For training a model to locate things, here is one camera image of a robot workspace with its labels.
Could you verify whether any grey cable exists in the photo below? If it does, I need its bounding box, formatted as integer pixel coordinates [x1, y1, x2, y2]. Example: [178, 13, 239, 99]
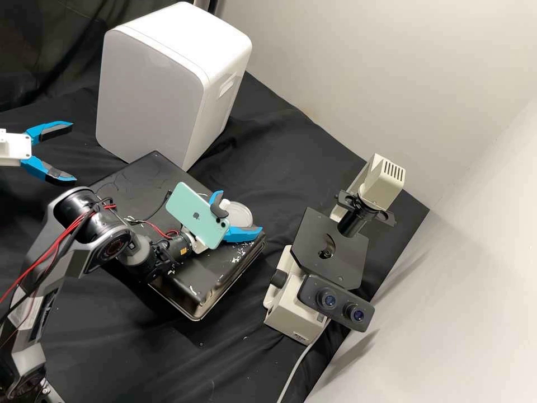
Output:
[288, 339, 318, 403]

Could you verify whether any black cable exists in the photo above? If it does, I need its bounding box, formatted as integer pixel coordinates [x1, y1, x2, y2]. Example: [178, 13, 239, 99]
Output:
[125, 189, 173, 222]

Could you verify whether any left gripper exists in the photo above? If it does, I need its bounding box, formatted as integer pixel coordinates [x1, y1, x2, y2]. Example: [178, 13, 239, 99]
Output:
[0, 120, 78, 186]

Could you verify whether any cream microscope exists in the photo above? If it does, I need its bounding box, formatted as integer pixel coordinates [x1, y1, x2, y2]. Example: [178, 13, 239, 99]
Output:
[263, 152, 407, 348]

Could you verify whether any black tray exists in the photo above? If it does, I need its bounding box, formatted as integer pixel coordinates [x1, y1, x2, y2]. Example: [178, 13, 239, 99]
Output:
[85, 151, 267, 323]

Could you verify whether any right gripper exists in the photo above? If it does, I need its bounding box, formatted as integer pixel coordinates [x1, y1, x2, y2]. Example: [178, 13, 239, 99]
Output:
[181, 190, 262, 255]

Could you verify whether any right wrist camera phone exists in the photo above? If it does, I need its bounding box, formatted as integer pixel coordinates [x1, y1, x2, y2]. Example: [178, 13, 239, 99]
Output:
[164, 181, 231, 254]

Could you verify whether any white box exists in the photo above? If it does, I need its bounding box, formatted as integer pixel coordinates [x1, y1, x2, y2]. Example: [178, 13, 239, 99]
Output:
[95, 1, 253, 171]

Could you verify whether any petri dish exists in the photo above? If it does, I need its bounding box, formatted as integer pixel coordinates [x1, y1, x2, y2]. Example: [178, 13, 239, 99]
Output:
[197, 193, 255, 232]

